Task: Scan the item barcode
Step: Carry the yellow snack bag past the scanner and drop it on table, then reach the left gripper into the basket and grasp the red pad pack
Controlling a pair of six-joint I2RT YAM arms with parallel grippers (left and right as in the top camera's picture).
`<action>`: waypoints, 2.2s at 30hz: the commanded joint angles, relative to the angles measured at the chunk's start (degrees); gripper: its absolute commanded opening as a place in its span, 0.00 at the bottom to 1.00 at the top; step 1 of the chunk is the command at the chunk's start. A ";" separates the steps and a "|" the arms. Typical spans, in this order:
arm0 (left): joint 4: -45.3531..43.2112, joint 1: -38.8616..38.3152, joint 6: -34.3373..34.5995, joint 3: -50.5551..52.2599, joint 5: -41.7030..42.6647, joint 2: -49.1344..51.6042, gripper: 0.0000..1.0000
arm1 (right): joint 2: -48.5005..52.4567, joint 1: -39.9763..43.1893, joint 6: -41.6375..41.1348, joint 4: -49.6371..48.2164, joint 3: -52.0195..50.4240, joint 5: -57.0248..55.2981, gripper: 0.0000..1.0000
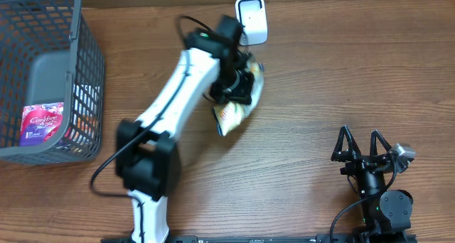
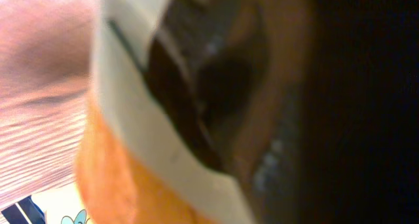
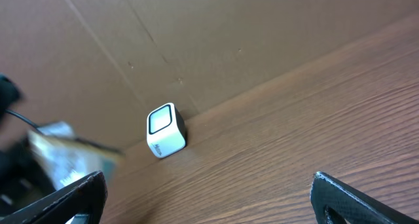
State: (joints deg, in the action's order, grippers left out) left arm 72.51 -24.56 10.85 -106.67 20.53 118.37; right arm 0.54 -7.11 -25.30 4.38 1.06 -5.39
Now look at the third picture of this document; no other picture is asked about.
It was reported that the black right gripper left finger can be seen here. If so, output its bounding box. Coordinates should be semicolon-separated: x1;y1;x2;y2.
1;171;107;224

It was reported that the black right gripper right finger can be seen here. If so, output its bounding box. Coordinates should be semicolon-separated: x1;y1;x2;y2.
310;172;418;224

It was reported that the yellow snack bag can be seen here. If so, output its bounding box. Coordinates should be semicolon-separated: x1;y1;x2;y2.
27;121;124;190

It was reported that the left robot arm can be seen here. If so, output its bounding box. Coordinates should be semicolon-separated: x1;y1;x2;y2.
1;74;56;217

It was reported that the white barcode scanner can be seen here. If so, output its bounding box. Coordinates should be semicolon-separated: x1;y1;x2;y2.
146;103;187;159

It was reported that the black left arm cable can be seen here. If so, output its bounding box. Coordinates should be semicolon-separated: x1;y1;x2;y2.
5;109;43;133

